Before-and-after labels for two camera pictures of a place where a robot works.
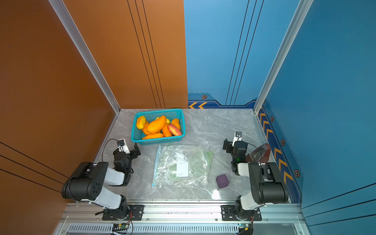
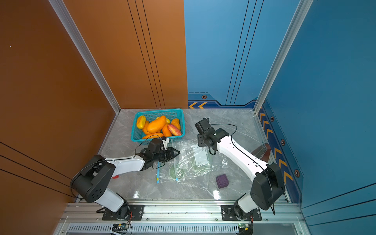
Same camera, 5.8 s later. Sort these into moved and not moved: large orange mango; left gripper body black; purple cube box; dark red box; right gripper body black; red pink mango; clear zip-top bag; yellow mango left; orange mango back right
Moved: left gripper body black; right gripper body black; clear zip-top bag
Not moved: orange mango back right; dark red box; purple cube box; large orange mango; red pink mango; yellow mango left
